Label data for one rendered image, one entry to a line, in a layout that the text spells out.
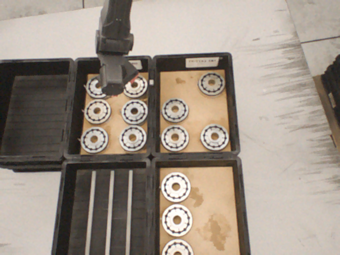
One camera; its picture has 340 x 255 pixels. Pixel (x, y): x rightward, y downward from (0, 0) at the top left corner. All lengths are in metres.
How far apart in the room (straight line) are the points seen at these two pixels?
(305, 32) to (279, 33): 0.99
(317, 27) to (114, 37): 2.05
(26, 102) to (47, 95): 0.09
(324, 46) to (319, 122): 1.19
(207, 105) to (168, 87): 0.17
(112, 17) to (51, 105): 0.69
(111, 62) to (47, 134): 0.57
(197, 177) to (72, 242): 0.48
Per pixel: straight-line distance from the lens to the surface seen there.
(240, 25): 1.53
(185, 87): 1.18
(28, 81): 1.36
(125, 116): 1.12
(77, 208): 1.12
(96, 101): 1.18
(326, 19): 2.64
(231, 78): 1.10
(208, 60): 1.16
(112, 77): 0.72
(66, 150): 1.06
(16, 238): 1.34
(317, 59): 2.41
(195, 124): 1.12
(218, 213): 1.05
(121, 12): 0.64
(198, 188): 1.06
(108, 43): 0.71
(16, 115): 1.32
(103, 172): 1.11
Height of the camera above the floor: 1.88
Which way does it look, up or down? 70 degrees down
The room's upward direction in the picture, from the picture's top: 9 degrees counter-clockwise
